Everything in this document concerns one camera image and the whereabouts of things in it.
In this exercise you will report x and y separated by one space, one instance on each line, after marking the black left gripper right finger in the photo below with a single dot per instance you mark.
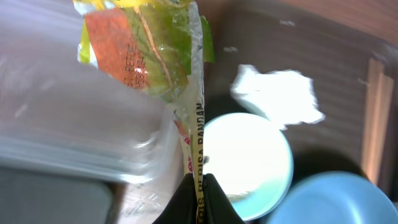
218 209

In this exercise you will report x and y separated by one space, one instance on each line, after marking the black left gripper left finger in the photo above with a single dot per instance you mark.
182 207

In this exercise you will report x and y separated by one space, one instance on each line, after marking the white tissue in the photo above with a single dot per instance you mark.
284 97

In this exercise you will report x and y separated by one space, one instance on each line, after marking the yellow green snack wrapper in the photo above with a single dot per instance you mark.
158 47

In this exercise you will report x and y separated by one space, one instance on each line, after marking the light blue rice bowl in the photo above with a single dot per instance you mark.
251 160

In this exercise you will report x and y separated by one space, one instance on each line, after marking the blue plate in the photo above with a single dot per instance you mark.
335 198

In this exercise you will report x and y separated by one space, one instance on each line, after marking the clear plastic bin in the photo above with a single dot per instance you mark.
58 115

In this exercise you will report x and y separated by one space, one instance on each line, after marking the brown serving tray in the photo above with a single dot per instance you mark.
274 36

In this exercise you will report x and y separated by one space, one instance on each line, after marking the wooden chopstick left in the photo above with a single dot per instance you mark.
370 153

